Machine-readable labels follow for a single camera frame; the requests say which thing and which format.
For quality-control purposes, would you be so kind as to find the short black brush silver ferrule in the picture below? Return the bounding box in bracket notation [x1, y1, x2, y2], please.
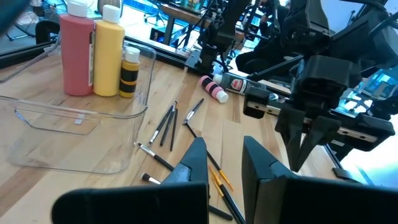
[182, 98, 205, 125]

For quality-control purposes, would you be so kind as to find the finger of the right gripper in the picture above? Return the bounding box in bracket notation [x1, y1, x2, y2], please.
[294, 115, 341, 173]
[274, 103, 307, 172]

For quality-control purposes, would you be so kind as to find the long black brush silver ferrule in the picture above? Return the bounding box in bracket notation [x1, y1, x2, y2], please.
[185, 123, 234, 192]

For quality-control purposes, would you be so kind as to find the small yellow paint bottle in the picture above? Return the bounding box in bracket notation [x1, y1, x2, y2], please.
[119, 46, 141, 99]

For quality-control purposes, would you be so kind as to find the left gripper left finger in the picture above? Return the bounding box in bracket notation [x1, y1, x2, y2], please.
[51, 136, 210, 224]

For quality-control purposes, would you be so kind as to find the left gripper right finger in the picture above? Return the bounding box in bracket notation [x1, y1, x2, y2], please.
[241, 135, 398, 224]

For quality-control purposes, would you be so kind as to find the clear plastic bin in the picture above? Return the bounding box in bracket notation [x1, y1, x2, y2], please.
[0, 29, 157, 175]

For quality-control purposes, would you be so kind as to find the thin black paint brush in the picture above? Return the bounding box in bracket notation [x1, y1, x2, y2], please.
[169, 107, 179, 152]
[159, 101, 178, 147]
[148, 105, 175, 146]

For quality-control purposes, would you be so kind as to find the black brush orange ferrule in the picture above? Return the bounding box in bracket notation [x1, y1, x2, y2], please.
[208, 166, 247, 224]

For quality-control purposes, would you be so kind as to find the large yellow paint bottle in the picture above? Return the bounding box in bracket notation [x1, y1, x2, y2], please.
[93, 4, 126, 97]

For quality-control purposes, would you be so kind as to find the red paint bottle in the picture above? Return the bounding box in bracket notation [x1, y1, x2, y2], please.
[59, 0, 96, 96]

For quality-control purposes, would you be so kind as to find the small pink paint bottle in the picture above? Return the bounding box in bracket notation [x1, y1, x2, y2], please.
[198, 75, 230, 104]

